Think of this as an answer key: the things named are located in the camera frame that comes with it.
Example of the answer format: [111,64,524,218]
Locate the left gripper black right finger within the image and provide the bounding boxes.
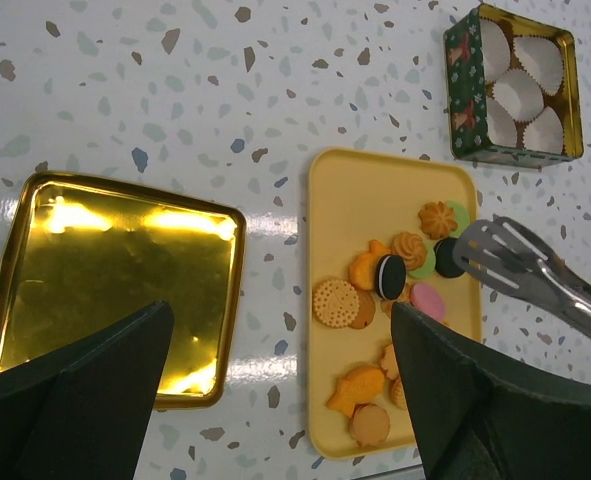
[391,303,591,479]

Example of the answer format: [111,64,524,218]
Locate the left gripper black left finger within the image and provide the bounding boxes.
[0,301,174,479]

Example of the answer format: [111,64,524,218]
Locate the black sandwich cookie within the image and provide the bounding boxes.
[374,254,406,300]
[434,237,465,279]

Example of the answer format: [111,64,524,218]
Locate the gold tin lid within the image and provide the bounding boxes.
[0,171,246,409]

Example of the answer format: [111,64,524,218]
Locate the steel serving tongs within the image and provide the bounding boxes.
[453,216,591,339]

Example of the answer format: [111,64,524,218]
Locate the orange fish cookie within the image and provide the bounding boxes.
[326,365,385,418]
[349,239,391,291]

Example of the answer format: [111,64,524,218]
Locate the swirl butter cookie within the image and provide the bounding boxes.
[391,231,428,271]
[418,201,458,240]

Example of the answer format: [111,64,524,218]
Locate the large dotted biscuit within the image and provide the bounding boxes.
[389,377,407,410]

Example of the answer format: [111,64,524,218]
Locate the flower shaped cookie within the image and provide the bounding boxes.
[379,343,400,381]

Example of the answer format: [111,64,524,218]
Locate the round tan biscuit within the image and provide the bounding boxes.
[349,404,390,447]

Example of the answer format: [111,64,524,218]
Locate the pink round cookie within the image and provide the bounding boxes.
[410,283,446,322]

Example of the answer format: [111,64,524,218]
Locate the brown round biscuit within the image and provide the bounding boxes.
[349,290,376,330]

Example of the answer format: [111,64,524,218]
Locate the green round cookie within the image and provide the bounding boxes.
[446,200,471,238]
[407,241,436,280]

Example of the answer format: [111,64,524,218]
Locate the round dotted biscuit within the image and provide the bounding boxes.
[312,278,360,329]

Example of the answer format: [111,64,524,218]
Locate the yellow plastic tray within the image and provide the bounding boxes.
[307,149,478,460]

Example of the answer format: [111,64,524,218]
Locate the white paper cup bottom-left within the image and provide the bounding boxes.
[486,97,517,147]

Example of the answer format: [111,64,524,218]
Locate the white paper cup bottom-right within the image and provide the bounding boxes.
[523,107,564,154]

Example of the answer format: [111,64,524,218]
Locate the white paper cup centre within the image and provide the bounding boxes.
[492,69,544,122]

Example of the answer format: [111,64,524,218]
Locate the green cookie tin box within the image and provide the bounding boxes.
[443,3,584,168]

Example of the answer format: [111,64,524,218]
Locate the white paper cup top-left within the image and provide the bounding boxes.
[480,19,511,83]

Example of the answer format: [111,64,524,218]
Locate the white paper cup top-right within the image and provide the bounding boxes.
[513,36,564,96]

